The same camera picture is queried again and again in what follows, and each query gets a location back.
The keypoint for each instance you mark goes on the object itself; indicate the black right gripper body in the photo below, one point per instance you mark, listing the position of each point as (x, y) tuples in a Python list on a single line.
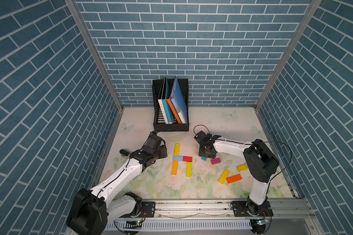
[(202, 153)]

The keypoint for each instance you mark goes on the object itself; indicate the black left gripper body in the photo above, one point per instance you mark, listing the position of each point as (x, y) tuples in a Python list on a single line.
[(161, 152)]

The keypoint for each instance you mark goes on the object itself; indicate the magenta block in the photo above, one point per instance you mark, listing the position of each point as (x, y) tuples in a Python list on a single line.
[(215, 161)]

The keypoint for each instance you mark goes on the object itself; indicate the yellow long block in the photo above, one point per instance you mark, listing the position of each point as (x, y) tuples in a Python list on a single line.
[(176, 149)]

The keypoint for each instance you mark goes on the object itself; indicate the red small block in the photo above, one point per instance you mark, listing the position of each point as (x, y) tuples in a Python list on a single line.
[(187, 159)]

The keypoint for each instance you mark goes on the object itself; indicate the light blue small block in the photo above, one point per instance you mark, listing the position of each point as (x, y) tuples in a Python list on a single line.
[(178, 158)]

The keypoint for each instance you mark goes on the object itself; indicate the amber orange long block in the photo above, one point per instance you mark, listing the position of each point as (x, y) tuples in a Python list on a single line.
[(174, 167)]

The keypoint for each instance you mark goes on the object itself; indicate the lime yellow block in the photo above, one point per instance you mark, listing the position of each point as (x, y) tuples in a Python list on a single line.
[(189, 169)]

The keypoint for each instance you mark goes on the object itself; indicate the yellow slanted block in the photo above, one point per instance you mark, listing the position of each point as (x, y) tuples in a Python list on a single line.
[(224, 176)]

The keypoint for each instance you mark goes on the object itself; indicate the small yellow block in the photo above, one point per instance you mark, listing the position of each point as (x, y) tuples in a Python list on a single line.
[(242, 167)]

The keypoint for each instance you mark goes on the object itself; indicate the orange red block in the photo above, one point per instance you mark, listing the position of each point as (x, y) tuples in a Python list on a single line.
[(234, 178)]

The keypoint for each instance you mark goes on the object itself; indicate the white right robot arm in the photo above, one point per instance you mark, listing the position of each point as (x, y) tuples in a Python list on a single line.
[(260, 160)]

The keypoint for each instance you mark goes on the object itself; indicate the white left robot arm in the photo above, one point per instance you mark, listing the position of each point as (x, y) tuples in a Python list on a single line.
[(92, 209)]

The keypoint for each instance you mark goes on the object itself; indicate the black mesh file holder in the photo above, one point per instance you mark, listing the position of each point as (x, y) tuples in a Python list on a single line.
[(159, 123)]

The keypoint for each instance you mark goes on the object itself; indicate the black white stapler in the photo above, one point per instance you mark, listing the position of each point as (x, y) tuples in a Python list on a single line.
[(124, 152)]

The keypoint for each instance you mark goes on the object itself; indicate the teal book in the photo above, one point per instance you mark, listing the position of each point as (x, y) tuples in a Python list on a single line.
[(165, 92)]

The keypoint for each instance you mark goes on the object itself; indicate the white book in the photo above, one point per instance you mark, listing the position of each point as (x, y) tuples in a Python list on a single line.
[(160, 100)]

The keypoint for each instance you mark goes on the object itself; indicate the orange book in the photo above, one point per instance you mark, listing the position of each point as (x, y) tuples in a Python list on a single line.
[(174, 111)]

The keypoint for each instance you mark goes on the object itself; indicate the blue folder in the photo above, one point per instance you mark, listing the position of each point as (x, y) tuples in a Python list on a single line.
[(178, 102)]

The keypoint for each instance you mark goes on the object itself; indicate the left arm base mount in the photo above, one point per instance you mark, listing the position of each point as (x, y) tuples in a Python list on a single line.
[(144, 210)]

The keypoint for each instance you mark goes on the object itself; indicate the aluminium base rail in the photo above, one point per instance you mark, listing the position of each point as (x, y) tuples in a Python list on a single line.
[(216, 208)]

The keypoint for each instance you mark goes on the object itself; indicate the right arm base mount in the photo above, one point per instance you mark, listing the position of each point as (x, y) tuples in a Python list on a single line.
[(249, 208)]

